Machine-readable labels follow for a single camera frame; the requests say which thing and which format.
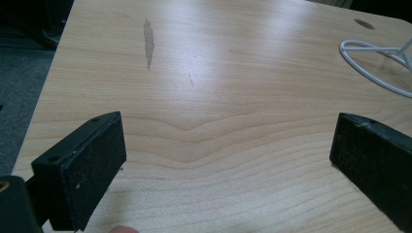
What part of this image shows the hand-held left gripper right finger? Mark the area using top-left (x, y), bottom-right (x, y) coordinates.
top-left (329, 112), bottom-right (412, 233)

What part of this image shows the white wire display rack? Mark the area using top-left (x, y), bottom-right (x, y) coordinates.
top-left (339, 38), bottom-right (412, 99)

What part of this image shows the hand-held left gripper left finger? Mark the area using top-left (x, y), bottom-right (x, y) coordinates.
top-left (30, 111), bottom-right (127, 232)

